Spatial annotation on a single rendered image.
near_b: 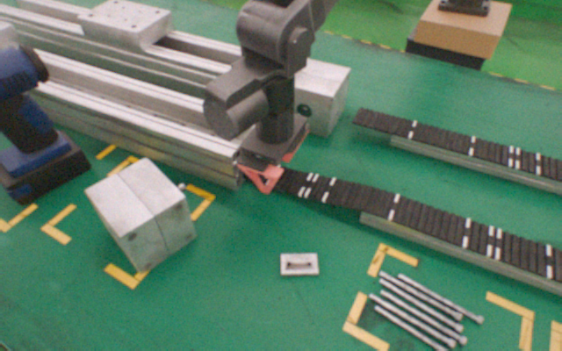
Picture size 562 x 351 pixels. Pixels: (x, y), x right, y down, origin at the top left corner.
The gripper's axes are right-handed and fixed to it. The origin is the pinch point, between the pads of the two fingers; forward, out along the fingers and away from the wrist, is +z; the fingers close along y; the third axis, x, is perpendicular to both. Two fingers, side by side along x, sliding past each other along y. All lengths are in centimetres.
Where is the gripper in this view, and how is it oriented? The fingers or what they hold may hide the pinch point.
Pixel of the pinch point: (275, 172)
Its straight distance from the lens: 60.7
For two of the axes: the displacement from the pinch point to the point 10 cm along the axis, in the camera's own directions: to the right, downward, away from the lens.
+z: 0.0, 7.0, 7.1
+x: 9.0, 3.1, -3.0
